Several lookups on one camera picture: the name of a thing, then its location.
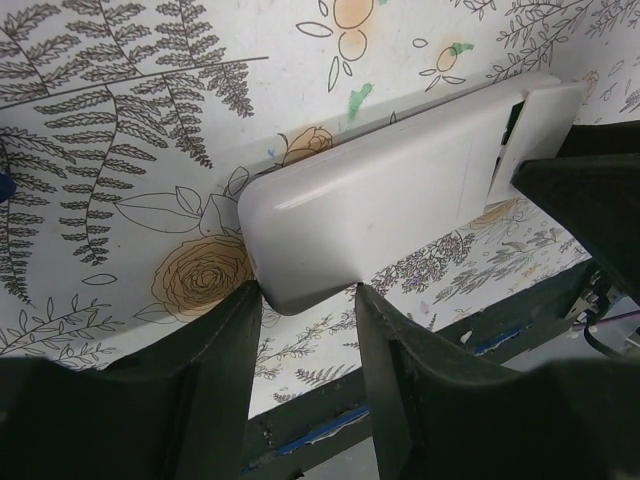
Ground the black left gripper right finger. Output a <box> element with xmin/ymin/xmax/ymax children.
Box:
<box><xmin>354</xmin><ymin>282</ymin><xmax>640</xmax><ymax>480</ymax></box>

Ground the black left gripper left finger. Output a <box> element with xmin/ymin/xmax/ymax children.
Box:
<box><xmin>1</xmin><ymin>282</ymin><xmax>262</xmax><ymax>479</ymax></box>

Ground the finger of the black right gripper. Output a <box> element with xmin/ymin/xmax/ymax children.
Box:
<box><xmin>511</xmin><ymin>120</ymin><xmax>639</xmax><ymax>302</ymax></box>

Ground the white remote with display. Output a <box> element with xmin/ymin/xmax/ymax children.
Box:
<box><xmin>238</xmin><ymin>73</ymin><xmax>558</xmax><ymax>316</ymax></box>

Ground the white battery cover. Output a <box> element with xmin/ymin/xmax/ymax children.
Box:
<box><xmin>487</xmin><ymin>81</ymin><xmax>586</xmax><ymax>205</ymax></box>

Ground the floral table mat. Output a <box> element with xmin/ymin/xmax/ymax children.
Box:
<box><xmin>0</xmin><ymin>0</ymin><xmax>640</xmax><ymax>421</ymax></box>

